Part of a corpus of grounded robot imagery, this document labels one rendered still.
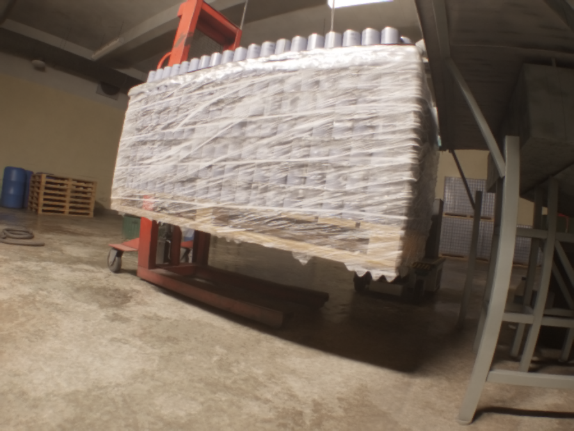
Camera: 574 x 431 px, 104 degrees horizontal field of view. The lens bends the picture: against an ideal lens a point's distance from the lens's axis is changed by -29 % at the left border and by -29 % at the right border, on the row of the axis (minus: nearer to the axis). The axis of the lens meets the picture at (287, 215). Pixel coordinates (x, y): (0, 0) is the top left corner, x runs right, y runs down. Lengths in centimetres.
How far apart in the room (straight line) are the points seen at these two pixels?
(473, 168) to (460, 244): 285
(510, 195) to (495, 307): 29
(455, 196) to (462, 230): 86
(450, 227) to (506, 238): 748
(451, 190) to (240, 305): 735
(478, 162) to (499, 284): 946
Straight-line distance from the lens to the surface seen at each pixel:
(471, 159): 1029
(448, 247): 834
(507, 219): 88
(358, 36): 114
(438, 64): 109
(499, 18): 89
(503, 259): 88
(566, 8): 101
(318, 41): 118
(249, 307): 154
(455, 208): 836
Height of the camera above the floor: 52
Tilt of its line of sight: level
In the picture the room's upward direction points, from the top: 7 degrees clockwise
